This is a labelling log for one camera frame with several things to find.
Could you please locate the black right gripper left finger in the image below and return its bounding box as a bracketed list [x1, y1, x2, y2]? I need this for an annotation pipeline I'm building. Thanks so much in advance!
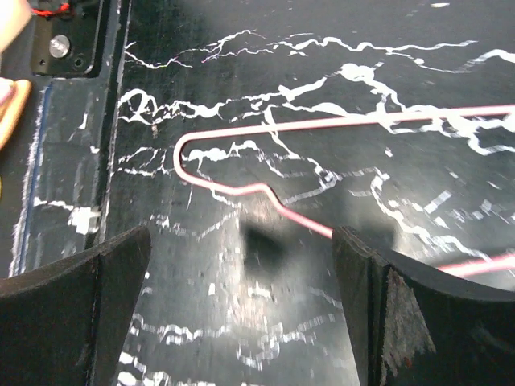
[1, 227, 151, 385]

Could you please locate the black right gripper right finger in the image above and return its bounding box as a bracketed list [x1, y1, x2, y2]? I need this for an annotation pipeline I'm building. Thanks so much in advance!
[332, 227, 514, 385]

